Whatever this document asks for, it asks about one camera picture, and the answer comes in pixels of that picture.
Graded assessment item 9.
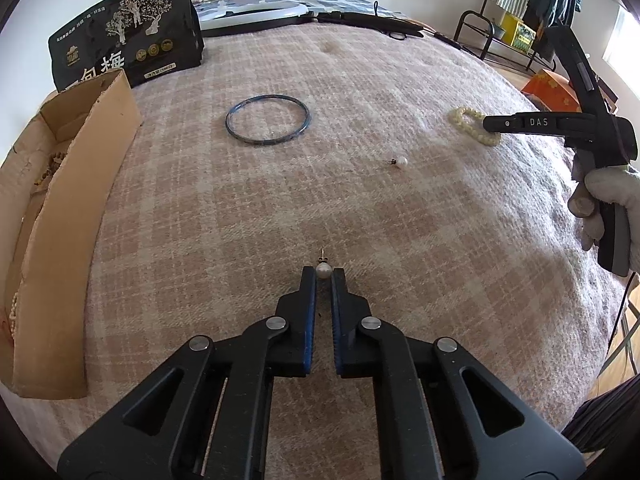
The person's right hand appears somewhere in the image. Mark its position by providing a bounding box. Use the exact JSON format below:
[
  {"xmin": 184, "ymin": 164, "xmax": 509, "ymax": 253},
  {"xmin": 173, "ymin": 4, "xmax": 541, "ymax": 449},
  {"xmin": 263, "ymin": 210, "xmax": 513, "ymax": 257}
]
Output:
[{"xmin": 567, "ymin": 152, "xmax": 640, "ymax": 252}]

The window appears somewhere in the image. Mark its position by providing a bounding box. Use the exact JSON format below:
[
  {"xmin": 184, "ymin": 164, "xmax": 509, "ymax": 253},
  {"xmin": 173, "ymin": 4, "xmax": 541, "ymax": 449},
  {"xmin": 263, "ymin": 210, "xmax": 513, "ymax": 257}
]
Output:
[{"xmin": 602, "ymin": 7, "xmax": 636, "ymax": 76}]

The cream bead bracelet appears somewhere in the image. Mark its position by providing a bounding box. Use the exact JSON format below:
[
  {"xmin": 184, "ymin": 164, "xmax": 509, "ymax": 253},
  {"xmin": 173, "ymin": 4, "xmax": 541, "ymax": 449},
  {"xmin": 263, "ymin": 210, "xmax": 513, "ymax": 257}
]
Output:
[{"xmin": 448, "ymin": 106, "xmax": 502, "ymax": 147}]

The brown bead necklace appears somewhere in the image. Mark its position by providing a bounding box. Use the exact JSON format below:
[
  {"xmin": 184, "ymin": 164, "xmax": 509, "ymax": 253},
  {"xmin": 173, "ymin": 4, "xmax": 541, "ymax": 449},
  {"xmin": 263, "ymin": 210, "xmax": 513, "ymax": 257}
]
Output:
[{"xmin": 32, "ymin": 147, "xmax": 68, "ymax": 196}]

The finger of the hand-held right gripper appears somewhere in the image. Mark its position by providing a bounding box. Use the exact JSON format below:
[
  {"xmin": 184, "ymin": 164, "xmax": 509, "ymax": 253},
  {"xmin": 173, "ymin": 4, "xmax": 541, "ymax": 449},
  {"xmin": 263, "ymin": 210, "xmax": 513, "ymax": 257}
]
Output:
[
  {"xmin": 483, "ymin": 114, "xmax": 601, "ymax": 137},
  {"xmin": 544, "ymin": 26, "xmax": 618, "ymax": 117}
]

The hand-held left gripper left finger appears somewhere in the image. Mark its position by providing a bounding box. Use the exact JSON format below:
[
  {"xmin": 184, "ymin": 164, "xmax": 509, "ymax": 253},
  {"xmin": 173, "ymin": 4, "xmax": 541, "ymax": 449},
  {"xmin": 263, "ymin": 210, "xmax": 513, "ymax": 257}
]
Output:
[{"xmin": 56, "ymin": 266, "xmax": 318, "ymax": 480}]

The orange cloth covered table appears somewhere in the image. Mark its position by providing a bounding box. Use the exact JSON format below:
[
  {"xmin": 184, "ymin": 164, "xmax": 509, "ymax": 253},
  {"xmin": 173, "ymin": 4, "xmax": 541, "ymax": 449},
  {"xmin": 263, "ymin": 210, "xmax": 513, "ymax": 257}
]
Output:
[{"xmin": 520, "ymin": 71, "xmax": 581, "ymax": 111}]

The black snack bag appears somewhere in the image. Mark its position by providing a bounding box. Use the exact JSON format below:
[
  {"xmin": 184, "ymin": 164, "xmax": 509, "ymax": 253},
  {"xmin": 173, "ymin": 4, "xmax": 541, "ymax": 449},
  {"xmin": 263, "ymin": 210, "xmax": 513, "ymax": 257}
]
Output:
[{"xmin": 48, "ymin": 0, "xmax": 204, "ymax": 93}]

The dark thin bangle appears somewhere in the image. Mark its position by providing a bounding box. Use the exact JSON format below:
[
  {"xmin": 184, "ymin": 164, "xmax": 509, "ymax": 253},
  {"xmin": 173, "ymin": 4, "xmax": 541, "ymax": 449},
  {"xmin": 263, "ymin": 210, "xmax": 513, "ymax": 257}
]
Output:
[{"xmin": 225, "ymin": 94, "xmax": 311, "ymax": 147}]

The white ring light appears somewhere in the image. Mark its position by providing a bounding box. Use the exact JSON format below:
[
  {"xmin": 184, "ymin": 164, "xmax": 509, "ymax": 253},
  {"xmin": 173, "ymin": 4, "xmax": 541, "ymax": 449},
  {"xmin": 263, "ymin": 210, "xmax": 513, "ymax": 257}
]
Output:
[{"xmin": 197, "ymin": 1, "xmax": 313, "ymax": 38}]

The black metal clothes rack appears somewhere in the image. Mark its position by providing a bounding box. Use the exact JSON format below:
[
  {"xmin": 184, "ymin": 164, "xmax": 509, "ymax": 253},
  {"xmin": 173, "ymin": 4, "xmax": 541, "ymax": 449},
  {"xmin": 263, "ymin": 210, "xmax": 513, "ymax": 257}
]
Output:
[{"xmin": 454, "ymin": 0, "xmax": 561, "ymax": 73}]

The yellow crate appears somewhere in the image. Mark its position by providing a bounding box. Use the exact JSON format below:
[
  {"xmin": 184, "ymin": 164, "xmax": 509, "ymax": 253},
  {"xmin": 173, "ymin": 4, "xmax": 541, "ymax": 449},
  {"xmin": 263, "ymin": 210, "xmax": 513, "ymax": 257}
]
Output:
[{"xmin": 500, "ymin": 12, "xmax": 537, "ymax": 56}]

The cardboard box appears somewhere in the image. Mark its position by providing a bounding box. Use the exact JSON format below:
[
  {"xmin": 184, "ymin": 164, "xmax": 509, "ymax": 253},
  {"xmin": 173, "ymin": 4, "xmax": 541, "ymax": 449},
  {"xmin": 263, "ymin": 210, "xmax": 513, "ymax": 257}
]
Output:
[{"xmin": 0, "ymin": 69, "xmax": 143, "ymax": 400}]

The black folded tripod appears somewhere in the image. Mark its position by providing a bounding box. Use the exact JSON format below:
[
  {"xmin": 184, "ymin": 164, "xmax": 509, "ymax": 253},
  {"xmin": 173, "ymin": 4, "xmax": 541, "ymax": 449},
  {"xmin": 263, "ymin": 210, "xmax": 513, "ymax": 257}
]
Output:
[{"xmin": 315, "ymin": 10, "xmax": 426, "ymax": 41}]

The black cable with switch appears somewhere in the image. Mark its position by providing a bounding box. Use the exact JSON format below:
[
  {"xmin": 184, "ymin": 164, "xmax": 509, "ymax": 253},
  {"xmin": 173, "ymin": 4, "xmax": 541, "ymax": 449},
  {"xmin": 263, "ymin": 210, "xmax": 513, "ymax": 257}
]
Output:
[{"xmin": 372, "ymin": 0, "xmax": 481, "ymax": 58}]

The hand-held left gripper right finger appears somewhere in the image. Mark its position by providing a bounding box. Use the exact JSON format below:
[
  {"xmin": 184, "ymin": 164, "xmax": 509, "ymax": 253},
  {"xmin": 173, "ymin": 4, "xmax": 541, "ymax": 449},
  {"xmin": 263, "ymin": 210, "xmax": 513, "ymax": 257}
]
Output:
[{"xmin": 330, "ymin": 267, "xmax": 587, "ymax": 480}]

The person's striped clothing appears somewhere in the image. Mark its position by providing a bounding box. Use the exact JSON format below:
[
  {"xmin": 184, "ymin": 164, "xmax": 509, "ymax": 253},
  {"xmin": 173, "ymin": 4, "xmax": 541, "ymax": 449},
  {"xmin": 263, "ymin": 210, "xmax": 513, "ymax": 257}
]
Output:
[{"xmin": 562, "ymin": 375, "xmax": 640, "ymax": 461}]

